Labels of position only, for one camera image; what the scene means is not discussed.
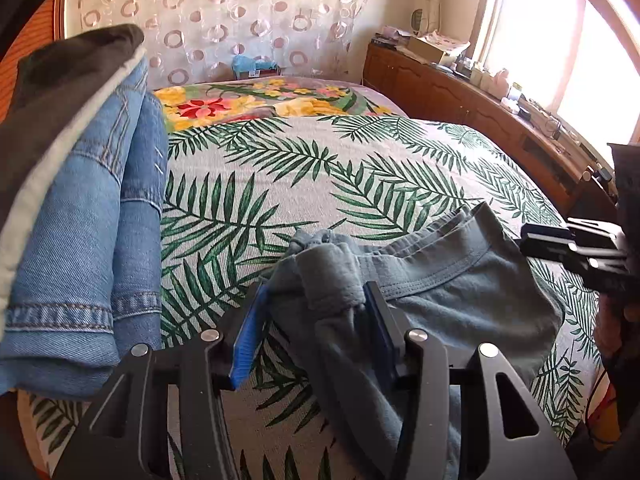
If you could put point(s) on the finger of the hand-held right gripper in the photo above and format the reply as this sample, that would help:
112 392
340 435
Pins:
545 242
597 234

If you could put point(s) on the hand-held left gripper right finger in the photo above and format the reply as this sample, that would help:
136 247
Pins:
377 320

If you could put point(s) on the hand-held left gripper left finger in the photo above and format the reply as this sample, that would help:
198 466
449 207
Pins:
247 340

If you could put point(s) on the grey-blue t-shirt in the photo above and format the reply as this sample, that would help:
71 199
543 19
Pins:
450 300

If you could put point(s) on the person's right hand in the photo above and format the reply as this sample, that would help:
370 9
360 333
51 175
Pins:
612 330

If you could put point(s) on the dark wooden bed footboard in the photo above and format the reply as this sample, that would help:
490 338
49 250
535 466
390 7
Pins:
597 197

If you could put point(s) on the palm leaf bed sheet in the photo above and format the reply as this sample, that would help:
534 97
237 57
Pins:
300 195

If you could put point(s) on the window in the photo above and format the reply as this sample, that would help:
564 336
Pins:
575 60

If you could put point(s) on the wooden cabinet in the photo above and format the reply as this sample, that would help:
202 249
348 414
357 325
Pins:
450 90

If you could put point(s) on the folded blue jeans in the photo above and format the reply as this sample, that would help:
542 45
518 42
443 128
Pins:
75 240

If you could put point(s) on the printed papers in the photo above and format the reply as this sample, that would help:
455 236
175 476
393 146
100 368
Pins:
447 42

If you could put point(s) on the cardboard box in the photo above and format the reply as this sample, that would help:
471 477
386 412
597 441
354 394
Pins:
427 49

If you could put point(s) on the floral blanket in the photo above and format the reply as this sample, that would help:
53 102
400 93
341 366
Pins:
225 105

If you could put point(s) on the dark folded garment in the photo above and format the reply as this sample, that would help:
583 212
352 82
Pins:
50 177

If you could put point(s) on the light blue object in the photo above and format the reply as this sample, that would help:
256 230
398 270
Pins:
247 65

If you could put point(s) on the circle pattern curtain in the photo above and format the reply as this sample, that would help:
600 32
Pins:
225 10

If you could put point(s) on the orange wooden shutter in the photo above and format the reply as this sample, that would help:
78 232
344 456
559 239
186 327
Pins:
35 40

